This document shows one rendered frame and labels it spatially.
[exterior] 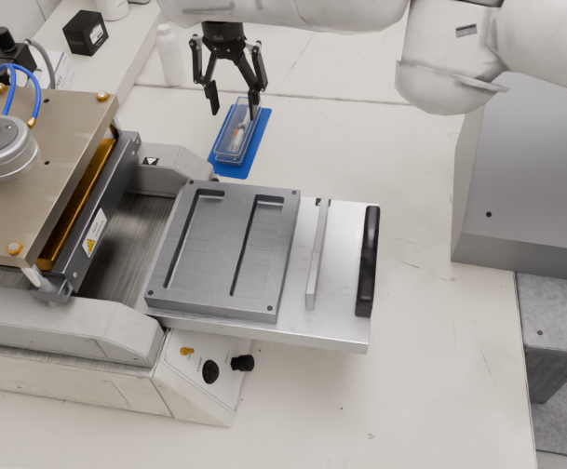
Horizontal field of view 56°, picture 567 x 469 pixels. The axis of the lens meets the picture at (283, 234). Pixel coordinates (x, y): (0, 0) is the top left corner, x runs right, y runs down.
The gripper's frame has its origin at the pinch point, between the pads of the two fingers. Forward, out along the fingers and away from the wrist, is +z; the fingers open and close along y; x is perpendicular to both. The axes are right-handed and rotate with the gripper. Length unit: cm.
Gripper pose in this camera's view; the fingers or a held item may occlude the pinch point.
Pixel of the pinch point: (233, 103)
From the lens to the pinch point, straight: 113.0
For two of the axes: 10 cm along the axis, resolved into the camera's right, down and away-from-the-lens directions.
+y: 9.7, 1.6, -1.7
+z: 0.4, 6.0, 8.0
